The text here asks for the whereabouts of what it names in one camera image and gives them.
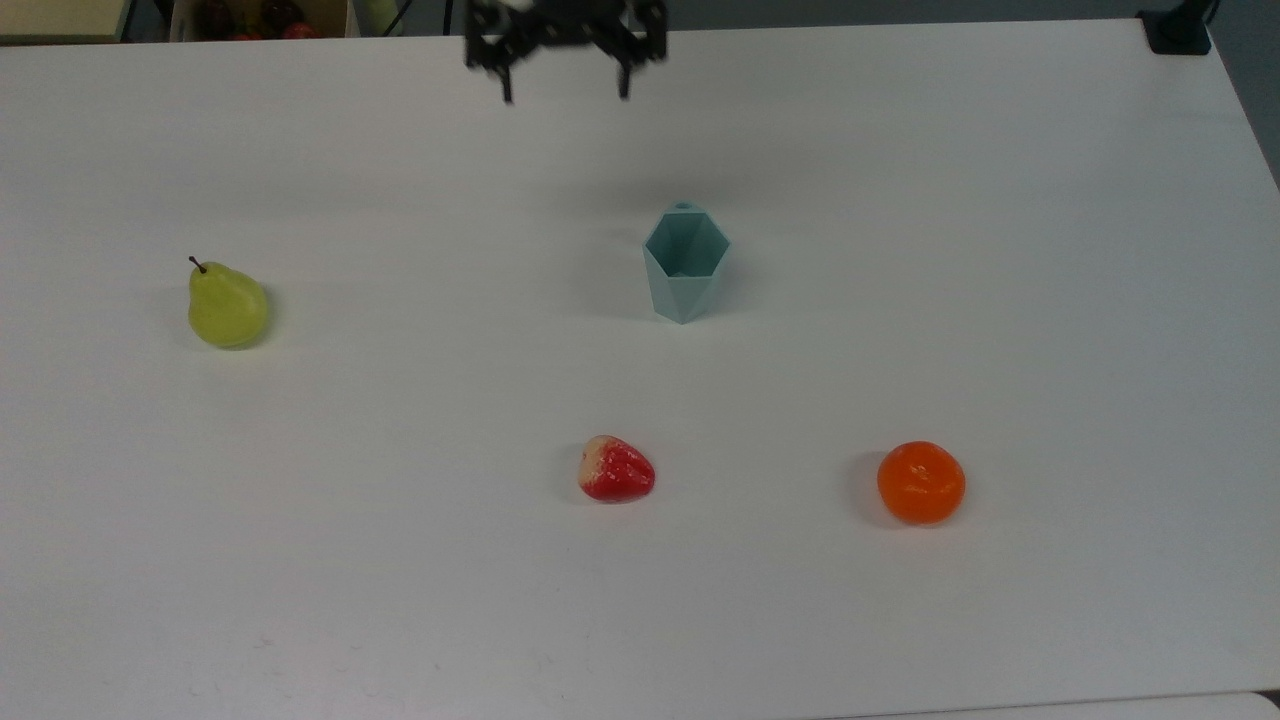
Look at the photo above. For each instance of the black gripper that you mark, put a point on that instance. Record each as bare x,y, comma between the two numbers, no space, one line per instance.
570,20

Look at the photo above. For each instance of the light blue faceted mug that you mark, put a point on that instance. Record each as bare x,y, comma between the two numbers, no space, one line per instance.
685,290

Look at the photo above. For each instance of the cardboard box of fruit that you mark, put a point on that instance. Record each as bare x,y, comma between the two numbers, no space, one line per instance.
260,20

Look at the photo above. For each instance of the red and cream apple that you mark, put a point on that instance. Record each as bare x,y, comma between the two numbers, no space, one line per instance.
618,472

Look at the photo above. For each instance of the green pear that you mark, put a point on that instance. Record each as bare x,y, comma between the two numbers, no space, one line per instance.
228,310

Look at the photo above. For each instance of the beige wooden board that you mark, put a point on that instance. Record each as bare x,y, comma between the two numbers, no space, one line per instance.
60,18

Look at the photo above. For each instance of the orange mandarin fruit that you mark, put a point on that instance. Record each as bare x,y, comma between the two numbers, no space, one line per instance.
920,483

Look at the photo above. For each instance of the black stand base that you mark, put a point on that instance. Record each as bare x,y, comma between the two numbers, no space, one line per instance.
1175,32

